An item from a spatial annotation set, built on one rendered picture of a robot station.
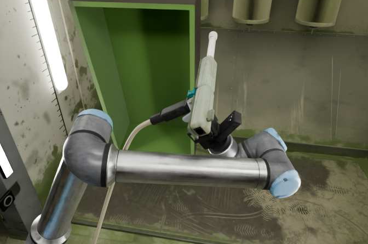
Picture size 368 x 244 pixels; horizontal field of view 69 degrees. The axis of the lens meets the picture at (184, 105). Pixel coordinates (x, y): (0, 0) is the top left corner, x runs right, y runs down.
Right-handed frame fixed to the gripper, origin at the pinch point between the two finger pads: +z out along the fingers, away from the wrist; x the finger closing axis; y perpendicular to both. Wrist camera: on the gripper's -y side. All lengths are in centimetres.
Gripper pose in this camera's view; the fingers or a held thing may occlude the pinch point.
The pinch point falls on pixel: (193, 99)
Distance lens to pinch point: 75.7
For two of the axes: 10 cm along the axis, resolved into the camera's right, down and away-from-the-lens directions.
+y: -8.4, 3.0, 4.5
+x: 1.3, -7.0, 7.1
